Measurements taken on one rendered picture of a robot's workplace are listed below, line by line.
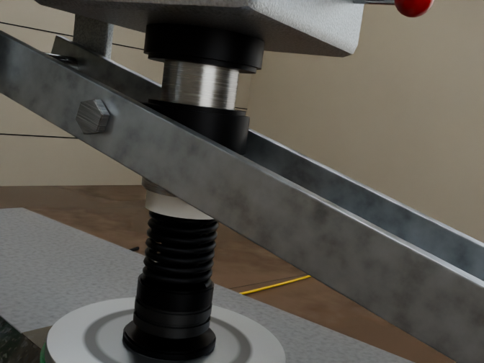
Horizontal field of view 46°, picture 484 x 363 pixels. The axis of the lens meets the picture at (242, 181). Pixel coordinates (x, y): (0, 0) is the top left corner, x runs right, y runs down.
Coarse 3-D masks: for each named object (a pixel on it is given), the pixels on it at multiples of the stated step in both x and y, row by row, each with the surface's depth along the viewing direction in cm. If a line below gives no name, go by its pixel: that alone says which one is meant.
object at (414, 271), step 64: (0, 64) 51; (64, 64) 48; (64, 128) 48; (128, 128) 44; (192, 192) 42; (256, 192) 39; (320, 192) 49; (320, 256) 37; (384, 256) 35; (448, 256) 44; (448, 320) 34
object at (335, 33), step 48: (48, 0) 42; (96, 0) 39; (144, 0) 37; (192, 0) 35; (240, 0) 34; (288, 0) 37; (336, 0) 45; (144, 48) 46; (192, 48) 43; (240, 48) 44; (288, 48) 51; (336, 48) 48
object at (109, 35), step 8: (80, 16) 63; (80, 24) 63; (88, 24) 63; (96, 24) 62; (104, 24) 62; (112, 24) 62; (80, 32) 64; (88, 32) 63; (96, 32) 62; (104, 32) 62; (112, 32) 63; (80, 40) 64; (88, 40) 63; (96, 40) 63; (104, 40) 62; (96, 48) 63; (104, 48) 62; (104, 56) 62
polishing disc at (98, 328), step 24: (72, 312) 55; (96, 312) 55; (120, 312) 56; (216, 312) 59; (48, 336) 49; (72, 336) 49; (96, 336) 50; (120, 336) 51; (216, 336) 53; (240, 336) 54; (264, 336) 55; (48, 360) 46; (72, 360) 45; (96, 360) 46; (120, 360) 46; (144, 360) 47; (192, 360) 48; (216, 360) 49; (240, 360) 49; (264, 360) 50
